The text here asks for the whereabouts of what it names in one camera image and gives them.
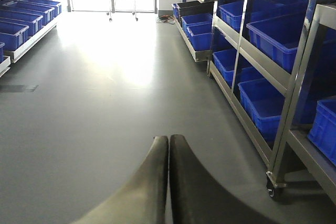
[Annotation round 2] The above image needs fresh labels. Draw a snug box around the blue bin lower shelf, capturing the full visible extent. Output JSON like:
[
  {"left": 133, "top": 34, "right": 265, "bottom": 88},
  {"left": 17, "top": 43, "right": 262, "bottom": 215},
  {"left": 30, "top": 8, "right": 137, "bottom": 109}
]
[{"left": 238, "top": 79, "right": 285, "bottom": 143}]

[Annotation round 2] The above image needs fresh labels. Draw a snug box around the blue bin shelf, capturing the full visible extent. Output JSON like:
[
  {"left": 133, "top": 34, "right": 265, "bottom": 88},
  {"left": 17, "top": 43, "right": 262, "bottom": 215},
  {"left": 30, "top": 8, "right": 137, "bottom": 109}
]
[
  {"left": 238, "top": 79, "right": 285, "bottom": 143},
  {"left": 246, "top": 13, "right": 305, "bottom": 73}
]

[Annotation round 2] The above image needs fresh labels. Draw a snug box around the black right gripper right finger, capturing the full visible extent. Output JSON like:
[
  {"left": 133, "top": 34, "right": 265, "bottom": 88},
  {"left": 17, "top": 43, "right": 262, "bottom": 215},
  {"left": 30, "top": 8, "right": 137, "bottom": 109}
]
[{"left": 169, "top": 134, "right": 273, "bottom": 223}]

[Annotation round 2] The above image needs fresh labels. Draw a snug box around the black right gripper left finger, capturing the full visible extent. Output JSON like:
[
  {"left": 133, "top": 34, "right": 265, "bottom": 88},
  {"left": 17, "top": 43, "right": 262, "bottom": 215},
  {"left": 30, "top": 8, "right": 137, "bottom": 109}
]
[{"left": 74, "top": 136, "right": 169, "bottom": 223}]

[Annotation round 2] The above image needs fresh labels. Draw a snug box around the blue bin middle shelf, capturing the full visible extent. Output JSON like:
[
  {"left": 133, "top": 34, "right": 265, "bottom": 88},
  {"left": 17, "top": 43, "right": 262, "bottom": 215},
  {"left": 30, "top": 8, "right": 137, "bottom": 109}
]
[{"left": 246, "top": 13, "right": 305, "bottom": 73}]

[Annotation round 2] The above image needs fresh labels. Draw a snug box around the steel rack right side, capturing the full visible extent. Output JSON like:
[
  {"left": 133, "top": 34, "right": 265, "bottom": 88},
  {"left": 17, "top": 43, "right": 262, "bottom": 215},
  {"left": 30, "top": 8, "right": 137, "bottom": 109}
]
[{"left": 207, "top": 0, "right": 335, "bottom": 200}]

